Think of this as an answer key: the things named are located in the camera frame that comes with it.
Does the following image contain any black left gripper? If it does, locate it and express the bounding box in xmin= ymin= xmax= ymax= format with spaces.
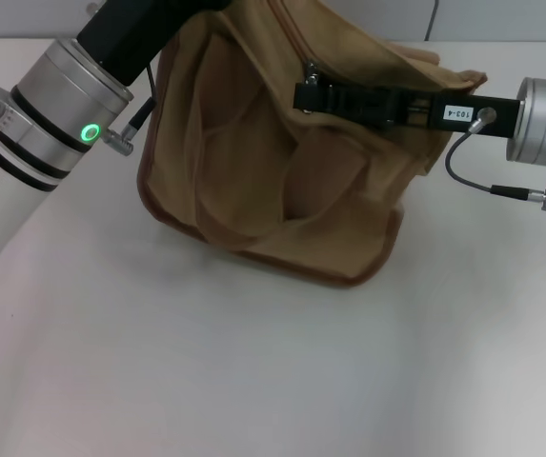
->
xmin=75 ymin=0 xmax=231 ymax=88

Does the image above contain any grey wall cable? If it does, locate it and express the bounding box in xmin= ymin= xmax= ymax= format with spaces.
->
xmin=425 ymin=0 xmax=441 ymax=43

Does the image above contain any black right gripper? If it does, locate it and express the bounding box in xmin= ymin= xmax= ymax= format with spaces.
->
xmin=293 ymin=81 xmax=526 ymax=142

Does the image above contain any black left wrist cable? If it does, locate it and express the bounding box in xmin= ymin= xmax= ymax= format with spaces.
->
xmin=100 ymin=64 xmax=157 ymax=156

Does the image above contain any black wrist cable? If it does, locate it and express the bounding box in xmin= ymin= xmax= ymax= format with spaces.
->
xmin=100 ymin=64 xmax=157 ymax=156
xmin=446 ymin=130 xmax=546 ymax=215

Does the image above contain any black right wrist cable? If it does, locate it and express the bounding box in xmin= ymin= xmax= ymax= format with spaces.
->
xmin=446 ymin=130 xmax=546 ymax=215

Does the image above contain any khaki canvas food bag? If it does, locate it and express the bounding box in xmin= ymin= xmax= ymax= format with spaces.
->
xmin=136 ymin=0 xmax=488 ymax=289

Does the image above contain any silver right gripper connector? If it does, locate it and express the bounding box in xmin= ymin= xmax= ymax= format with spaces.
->
xmin=467 ymin=107 xmax=498 ymax=132

